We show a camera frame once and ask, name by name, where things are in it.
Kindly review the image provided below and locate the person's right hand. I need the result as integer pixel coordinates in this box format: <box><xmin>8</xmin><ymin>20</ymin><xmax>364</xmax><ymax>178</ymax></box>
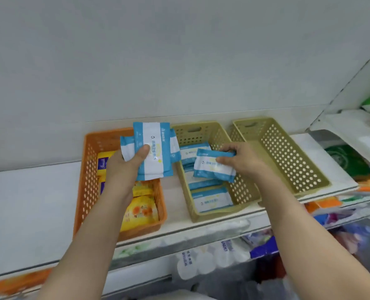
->
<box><xmin>215</xmin><ymin>142</ymin><xmax>270</xmax><ymax>185</ymax></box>

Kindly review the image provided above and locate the pink tissue pack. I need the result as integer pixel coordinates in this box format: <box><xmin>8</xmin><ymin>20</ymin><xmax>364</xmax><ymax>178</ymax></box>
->
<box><xmin>334</xmin><ymin>231</ymin><xmax>365</xmax><ymax>255</ymax></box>

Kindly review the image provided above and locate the person's left forearm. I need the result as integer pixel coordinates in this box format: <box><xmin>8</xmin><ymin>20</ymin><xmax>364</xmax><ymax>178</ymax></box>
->
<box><xmin>36</xmin><ymin>184</ymin><xmax>135</xmax><ymax>300</ymax></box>

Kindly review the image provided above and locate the person's right forearm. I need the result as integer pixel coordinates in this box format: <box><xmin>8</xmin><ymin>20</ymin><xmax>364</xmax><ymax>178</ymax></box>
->
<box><xmin>252</xmin><ymin>167</ymin><xmax>370</xmax><ymax>300</ymax></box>

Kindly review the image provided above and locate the white bag blue print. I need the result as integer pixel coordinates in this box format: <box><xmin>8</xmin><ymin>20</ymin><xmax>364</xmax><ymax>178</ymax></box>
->
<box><xmin>175</xmin><ymin>239</ymin><xmax>251</xmax><ymax>282</ymax></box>

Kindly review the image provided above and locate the person's left hand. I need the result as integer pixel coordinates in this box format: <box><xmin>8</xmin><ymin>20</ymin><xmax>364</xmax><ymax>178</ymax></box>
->
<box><xmin>103</xmin><ymin>144</ymin><xmax>151</xmax><ymax>210</ymax></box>

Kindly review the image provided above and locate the orange white tissue pack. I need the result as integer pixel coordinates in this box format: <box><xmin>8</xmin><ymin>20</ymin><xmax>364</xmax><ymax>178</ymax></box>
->
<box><xmin>305</xmin><ymin>196</ymin><xmax>343</xmax><ymax>215</ymax></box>

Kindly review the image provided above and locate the green and white tissue pack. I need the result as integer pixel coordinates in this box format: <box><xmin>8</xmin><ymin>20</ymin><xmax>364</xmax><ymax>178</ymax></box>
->
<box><xmin>111</xmin><ymin>220</ymin><xmax>251</xmax><ymax>269</ymax></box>

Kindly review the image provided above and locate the green printed bag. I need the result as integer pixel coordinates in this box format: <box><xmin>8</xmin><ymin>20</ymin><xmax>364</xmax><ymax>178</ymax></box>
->
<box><xmin>324</xmin><ymin>144</ymin><xmax>370</xmax><ymax>182</ymax></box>

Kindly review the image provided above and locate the orange plastic basket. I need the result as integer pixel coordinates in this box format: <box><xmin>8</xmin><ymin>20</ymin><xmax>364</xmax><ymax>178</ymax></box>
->
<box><xmin>73</xmin><ymin>127</ymin><xmax>168</xmax><ymax>243</ymax></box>

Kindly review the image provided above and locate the blue tissue pack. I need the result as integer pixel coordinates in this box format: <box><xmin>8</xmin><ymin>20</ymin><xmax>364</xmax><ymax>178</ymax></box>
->
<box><xmin>250</xmin><ymin>235</ymin><xmax>279</xmax><ymax>260</ymax></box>

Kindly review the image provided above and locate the olive plastic basket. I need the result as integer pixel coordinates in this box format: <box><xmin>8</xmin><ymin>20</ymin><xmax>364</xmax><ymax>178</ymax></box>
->
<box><xmin>230</xmin><ymin>117</ymin><xmax>331</xmax><ymax>207</ymax></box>
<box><xmin>171</xmin><ymin>121</ymin><xmax>260</xmax><ymax>223</ymax></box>

